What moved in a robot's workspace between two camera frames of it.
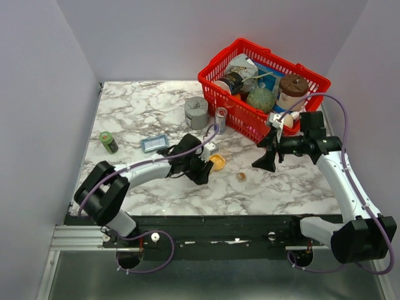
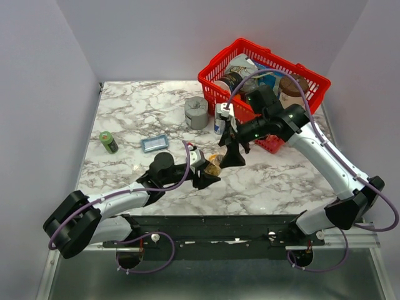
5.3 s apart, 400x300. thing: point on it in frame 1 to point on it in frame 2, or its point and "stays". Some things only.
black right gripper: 267,162 to 233,157
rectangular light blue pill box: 155,143 stays
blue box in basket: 269,81 stays
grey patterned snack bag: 239,63 stays
